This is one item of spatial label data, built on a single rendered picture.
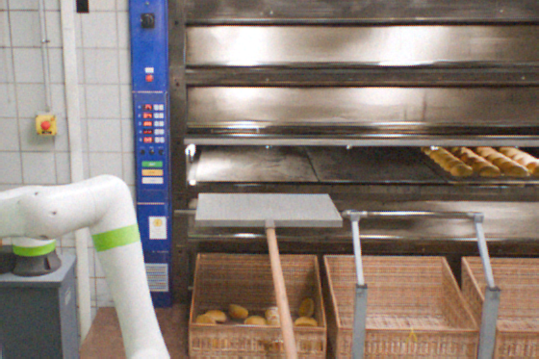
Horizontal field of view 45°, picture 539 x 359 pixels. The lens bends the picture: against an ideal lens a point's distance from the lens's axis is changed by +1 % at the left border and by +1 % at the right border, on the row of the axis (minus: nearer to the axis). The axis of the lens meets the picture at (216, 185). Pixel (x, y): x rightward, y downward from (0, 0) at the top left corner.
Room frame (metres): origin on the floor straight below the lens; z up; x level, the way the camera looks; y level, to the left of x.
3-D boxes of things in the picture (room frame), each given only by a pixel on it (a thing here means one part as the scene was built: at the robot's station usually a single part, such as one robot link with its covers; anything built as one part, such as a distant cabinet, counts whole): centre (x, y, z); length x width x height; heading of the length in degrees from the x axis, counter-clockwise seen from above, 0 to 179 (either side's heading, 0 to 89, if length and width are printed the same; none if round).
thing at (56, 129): (2.83, 0.74, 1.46); 0.10 x 0.07 x 0.10; 88
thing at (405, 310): (2.56, -0.76, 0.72); 0.56 x 0.49 x 0.28; 89
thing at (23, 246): (1.83, 0.56, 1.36); 0.16 x 0.13 x 0.19; 134
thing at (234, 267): (2.58, -0.17, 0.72); 0.56 x 0.49 x 0.28; 87
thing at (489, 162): (3.25, -1.36, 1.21); 0.61 x 0.48 x 0.06; 178
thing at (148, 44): (3.79, 0.26, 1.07); 1.93 x 0.16 x 2.15; 178
